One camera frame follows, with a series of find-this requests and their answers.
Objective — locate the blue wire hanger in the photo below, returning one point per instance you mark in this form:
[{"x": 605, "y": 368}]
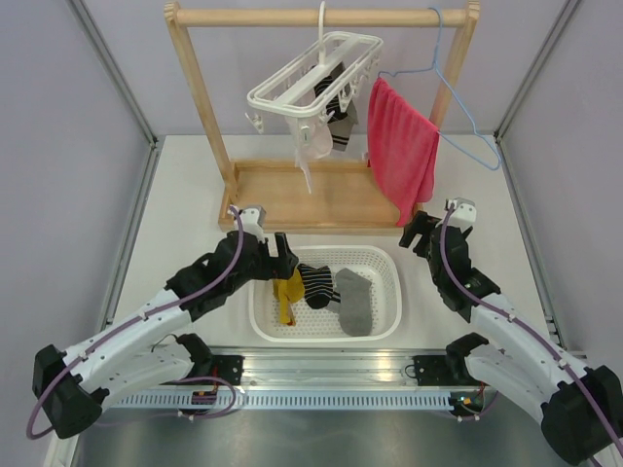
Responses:
[{"x": 448, "y": 78}]

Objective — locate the yellow bear sock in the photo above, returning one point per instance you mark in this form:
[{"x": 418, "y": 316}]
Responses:
[{"x": 288, "y": 292}]

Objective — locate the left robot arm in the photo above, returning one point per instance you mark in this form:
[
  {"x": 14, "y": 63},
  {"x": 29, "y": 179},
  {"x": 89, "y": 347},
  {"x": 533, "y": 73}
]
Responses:
[{"x": 75, "y": 386}]

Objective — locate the aluminium frame post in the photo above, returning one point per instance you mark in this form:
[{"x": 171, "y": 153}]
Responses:
[
  {"x": 552, "y": 39},
  {"x": 83, "y": 15}
]

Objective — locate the white slotted cable duct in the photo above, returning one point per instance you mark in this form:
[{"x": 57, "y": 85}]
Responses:
[{"x": 437, "y": 401}]

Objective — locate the pink towel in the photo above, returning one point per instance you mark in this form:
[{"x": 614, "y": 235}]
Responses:
[{"x": 402, "y": 150}]

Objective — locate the grey striped-cuff sock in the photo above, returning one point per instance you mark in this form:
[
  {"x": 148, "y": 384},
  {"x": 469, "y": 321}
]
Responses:
[
  {"x": 341, "y": 126},
  {"x": 351, "y": 301}
]

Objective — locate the left aluminium frame post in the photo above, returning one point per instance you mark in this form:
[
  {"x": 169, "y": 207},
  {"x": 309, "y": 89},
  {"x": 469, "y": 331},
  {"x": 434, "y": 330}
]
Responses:
[{"x": 83, "y": 15}]

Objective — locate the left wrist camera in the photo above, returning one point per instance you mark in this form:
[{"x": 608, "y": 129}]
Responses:
[{"x": 251, "y": 219}]

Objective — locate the white perforated plastic basket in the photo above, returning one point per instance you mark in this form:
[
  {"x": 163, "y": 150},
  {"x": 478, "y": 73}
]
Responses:
[{"x": 321, "y": 327}]

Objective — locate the white plastic clip hanger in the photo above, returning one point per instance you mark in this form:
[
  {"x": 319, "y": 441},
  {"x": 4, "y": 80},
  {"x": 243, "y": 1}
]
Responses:
[{"x": 289, "y": 92}]

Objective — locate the right aluminium frame post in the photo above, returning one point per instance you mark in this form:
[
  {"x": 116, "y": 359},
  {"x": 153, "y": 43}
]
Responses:
[{"x": 552, "y": 39}]

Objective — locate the black white-striped sock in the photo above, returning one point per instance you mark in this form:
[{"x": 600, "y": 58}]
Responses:
[
  {"x": 333, "y": 107},
  {"x": 319, "y": 289}
]

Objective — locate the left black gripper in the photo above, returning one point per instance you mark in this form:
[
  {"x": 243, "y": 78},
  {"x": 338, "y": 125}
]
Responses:
[{"x": 276, "y": 267}]

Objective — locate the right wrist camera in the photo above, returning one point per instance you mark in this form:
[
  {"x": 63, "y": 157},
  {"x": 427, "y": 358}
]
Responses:
[{"x": 462, "y": 212}]

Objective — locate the aluminium mounting rail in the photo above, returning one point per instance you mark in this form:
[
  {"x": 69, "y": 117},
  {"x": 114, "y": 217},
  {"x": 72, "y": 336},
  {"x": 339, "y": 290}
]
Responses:
[{"x": 300, "y": 368}]

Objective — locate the wooden clothes rack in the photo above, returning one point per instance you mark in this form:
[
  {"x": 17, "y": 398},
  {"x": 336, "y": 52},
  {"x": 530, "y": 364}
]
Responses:
[{"x": 345, "y": 198}]

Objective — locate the white sock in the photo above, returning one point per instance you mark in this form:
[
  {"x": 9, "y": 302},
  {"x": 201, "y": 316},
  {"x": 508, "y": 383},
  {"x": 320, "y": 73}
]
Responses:
[
  {"x": 312, "y": 139},
  {"x": 302, "y": 163}
]

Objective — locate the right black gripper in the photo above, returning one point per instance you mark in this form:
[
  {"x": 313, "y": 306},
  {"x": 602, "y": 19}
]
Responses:
[{"x": 421, "y": 224}]

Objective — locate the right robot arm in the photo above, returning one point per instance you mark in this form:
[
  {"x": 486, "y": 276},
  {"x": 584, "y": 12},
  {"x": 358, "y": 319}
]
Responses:
[{"x": 577, "y": 408}]

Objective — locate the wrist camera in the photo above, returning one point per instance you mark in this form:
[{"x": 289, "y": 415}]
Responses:
[
  {"x": 462, "y": 212},
  {"x": 251, "y": 219}
]

